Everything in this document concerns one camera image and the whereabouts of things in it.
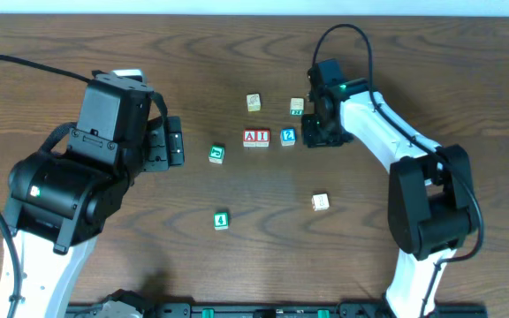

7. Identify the blue number 2 block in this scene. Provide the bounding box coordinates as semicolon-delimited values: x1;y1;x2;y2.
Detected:
280;128;296;147

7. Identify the red letter I block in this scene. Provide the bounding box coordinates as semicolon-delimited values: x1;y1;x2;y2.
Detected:
255;129;270;148

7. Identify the red letter A block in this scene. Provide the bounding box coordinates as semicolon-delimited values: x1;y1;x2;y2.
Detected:
243;129;256;148

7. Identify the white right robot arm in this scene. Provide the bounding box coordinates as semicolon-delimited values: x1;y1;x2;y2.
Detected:
302;75;483;317

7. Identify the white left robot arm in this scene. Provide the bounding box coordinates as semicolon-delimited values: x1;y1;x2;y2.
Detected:
0;117;185;317

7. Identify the plain block green bottom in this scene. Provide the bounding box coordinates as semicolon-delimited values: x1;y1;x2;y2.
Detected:
290;97;305;116

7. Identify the green letter J block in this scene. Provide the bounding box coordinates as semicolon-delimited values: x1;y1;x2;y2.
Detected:
209;145;225;164

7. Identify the turtle picture yellow block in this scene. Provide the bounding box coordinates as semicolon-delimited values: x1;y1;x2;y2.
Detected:
247;94;262;112

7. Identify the plain block red side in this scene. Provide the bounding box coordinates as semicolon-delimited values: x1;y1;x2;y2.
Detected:
312;193;330;211

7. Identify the green number 4 block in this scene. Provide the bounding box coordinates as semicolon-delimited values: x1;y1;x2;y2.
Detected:
214;212;229;231

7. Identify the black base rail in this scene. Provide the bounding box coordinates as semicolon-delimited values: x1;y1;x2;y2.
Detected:
64;302;489;318

